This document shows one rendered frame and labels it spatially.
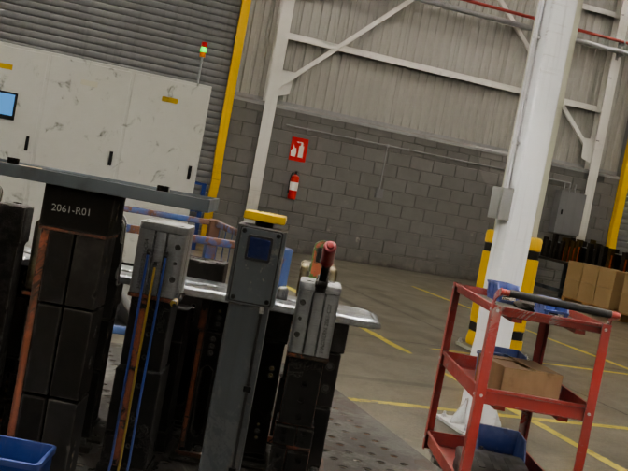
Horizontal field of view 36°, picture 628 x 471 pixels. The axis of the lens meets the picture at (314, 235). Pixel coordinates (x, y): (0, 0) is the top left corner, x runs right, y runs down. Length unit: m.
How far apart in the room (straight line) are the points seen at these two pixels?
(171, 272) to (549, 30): 4.27
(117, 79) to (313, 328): 8.27
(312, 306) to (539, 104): 4.11
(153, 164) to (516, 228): 5.07
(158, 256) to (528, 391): 2.37
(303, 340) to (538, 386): 2.26
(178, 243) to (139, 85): 8.23
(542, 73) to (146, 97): 5.12
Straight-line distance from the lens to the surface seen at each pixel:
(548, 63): 5.56
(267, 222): 1.37
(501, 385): 3.65
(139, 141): 9.72
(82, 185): 1.35
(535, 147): 5.52
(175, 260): 1.52
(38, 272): 1.41
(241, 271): 1.36
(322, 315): 1.52
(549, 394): 3.74
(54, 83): 9.64
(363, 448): 2.02
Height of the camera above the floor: 1.21
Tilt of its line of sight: 3 degrees down
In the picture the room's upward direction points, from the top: 10 degrees clockwise
